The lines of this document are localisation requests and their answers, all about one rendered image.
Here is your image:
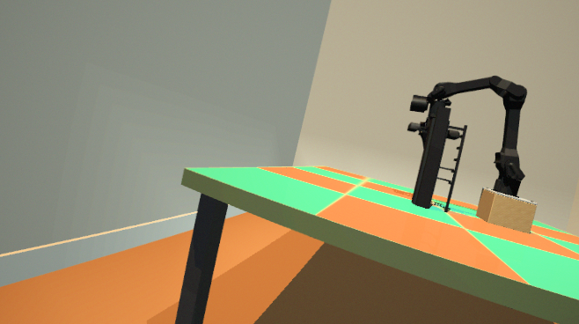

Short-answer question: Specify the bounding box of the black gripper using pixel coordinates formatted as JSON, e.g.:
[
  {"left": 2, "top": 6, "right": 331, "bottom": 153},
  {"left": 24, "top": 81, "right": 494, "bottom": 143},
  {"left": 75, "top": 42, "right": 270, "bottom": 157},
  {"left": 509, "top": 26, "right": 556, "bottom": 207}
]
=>
[{"left": 407, "top": 112, "right": 459, "bottom": 149}]

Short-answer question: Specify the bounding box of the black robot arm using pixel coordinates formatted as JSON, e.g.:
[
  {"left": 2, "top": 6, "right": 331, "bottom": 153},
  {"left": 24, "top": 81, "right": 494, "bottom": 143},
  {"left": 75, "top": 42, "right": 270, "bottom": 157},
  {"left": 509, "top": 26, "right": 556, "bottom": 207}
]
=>
[{"left": 409, "top": 76, "right": 527, "bottom": 198}]

